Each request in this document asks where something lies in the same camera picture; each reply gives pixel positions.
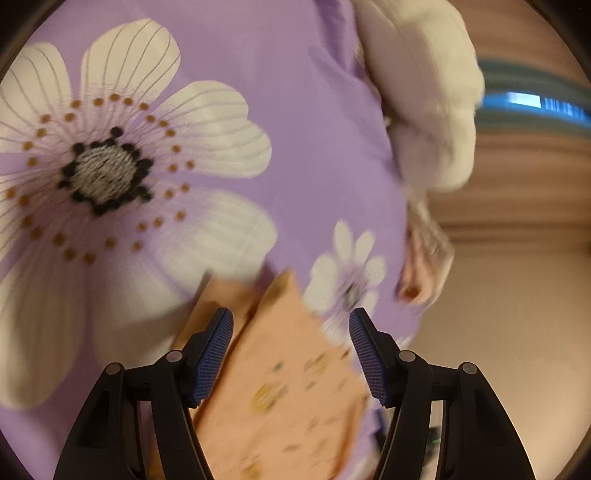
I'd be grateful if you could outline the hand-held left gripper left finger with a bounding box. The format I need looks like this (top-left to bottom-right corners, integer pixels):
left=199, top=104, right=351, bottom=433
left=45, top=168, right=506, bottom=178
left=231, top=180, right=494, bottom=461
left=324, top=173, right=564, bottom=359
left=53, top=307, right=235, bottom=480

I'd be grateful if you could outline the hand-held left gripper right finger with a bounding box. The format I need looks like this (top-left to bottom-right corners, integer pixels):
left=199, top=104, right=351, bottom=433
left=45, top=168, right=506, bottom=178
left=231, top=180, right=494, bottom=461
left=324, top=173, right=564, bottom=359
left=348, top=308, right=536, bottom=480

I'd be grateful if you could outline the orange printed long-sleeve shirt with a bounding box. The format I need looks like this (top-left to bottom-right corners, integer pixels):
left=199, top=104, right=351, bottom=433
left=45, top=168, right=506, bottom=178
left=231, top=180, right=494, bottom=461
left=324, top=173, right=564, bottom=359
left=172, top=268, right=371, bottom=480

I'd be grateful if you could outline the pink folded garment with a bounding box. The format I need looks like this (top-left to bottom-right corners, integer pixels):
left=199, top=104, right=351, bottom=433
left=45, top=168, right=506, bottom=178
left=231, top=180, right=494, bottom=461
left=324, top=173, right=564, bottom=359
left=396, top=226, right=445, bottom=306

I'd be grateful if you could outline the cream folded cloth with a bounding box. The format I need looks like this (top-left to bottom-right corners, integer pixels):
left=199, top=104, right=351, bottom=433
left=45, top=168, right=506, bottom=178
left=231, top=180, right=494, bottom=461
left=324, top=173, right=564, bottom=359
left=405, top=196, right=456, bottom=305

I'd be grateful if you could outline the purple floral bedsheet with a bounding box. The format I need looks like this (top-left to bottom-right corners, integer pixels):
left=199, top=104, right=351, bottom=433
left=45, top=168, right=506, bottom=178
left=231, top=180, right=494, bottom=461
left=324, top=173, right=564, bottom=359
left=0, top=0, right=428, bottom=480

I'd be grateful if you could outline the beige curtain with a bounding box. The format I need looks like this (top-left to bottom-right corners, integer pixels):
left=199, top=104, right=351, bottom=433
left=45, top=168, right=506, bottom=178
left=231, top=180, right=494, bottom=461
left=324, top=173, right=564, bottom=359
left=455, top=0, right=583, bottom=63
left=427, top=131, right=591, bottom=245

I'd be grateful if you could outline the white fluffy blanket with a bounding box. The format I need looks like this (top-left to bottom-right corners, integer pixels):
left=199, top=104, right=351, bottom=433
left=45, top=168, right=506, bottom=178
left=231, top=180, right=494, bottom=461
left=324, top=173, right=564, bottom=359
left=351, top=0, right=486, bottom=195

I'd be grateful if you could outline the teal curtain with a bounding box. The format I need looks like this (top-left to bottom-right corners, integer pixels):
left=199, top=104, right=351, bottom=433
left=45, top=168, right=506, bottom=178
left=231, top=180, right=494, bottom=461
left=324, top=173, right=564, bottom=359
left=475, top=57, right=591, bottom=140

